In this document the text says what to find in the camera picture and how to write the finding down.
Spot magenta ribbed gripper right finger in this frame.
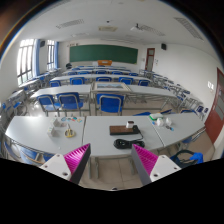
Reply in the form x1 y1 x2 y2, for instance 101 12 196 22
130 143 182 186

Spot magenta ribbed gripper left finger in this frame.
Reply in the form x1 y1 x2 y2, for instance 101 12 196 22
39 143 92 185

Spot white charger plug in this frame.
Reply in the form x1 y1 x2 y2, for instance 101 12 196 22
126 121 134 128

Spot yellow tape roll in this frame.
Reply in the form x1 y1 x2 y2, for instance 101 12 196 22
65 128 76 138

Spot white small box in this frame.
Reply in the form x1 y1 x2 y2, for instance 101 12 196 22
47 127 56 137

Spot brown power strip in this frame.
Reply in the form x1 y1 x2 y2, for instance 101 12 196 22
109 125 140 135

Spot green white box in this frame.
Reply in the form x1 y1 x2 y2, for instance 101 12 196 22
149 113 163 120

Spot blue chair front left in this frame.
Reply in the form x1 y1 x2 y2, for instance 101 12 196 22
57 92 83 114

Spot blue chair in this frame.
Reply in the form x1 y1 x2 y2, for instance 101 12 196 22
57 92 83 114
37 94 61 115
97 93 124 115

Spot blue chair far left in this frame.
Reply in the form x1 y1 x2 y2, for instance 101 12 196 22
37 94 61 115

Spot blue chair front centre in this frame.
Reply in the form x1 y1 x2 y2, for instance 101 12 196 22
97 93 124 115

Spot framed board on desk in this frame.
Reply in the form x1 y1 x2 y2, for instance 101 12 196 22
91 82 130 92

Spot red brown door right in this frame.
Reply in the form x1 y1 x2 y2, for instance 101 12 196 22
205 69 224 143

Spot window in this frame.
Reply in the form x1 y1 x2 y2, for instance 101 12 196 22
47 40 55 70
17 39 34 85

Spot orange lectern desk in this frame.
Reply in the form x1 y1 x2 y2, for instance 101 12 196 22
97 60 112 66

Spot green chalkboard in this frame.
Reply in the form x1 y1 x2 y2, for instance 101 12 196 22
70 44 138 64

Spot brown door back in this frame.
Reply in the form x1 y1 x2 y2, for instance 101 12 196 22
145 48 155 71

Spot left window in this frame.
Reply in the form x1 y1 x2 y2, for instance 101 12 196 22
17 39 34 85

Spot ceiling projector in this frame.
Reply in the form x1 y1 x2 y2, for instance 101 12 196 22
130 23 144 32

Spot coiled black cable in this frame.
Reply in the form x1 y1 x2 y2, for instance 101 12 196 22
113 125 146 150

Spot black wall speaker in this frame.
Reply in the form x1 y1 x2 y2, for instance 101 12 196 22
161 43 167 50

